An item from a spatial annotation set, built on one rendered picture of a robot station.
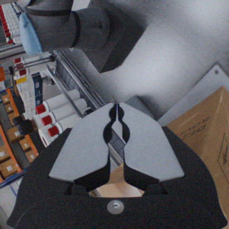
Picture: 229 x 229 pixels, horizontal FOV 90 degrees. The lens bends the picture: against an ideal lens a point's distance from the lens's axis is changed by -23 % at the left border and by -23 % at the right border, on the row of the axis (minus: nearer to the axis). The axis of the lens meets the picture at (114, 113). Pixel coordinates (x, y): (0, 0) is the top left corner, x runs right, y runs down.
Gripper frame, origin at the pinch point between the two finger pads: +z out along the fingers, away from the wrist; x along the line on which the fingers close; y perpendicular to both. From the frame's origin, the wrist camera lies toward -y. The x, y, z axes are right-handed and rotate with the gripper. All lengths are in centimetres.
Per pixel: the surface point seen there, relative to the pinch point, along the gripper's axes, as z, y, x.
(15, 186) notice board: 155, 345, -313
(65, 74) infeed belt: 55, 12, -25
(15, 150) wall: 261, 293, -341
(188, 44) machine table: 23.8, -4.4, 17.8
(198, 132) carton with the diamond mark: 0.9, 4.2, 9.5
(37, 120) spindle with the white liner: 50, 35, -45
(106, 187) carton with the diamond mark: 2.1, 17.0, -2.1
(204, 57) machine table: 20.7, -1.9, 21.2
